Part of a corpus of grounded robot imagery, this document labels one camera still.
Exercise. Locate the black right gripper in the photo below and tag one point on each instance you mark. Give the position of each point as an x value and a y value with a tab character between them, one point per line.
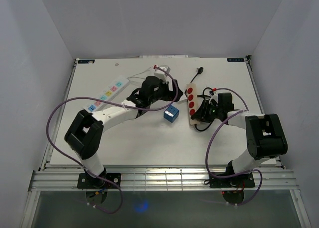
201	114

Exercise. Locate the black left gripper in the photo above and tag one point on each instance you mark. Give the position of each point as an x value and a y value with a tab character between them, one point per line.
169	95

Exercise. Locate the beige red power strip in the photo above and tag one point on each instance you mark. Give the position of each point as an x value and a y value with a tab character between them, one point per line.
192	101

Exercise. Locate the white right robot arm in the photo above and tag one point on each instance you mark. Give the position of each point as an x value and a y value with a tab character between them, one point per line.
265	138

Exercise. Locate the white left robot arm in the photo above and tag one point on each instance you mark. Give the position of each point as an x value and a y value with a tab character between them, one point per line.
84	134

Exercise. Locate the blue cube socket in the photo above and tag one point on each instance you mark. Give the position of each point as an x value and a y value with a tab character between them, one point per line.
171	113

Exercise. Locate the papers at back edge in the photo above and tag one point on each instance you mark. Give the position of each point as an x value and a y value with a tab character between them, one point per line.
165	56

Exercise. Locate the white multicolour power strip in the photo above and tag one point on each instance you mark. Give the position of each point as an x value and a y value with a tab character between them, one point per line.
107	94

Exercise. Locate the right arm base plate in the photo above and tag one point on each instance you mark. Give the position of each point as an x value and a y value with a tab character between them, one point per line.
246	180

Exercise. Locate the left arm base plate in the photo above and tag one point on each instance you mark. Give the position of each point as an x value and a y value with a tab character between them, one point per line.
86	181

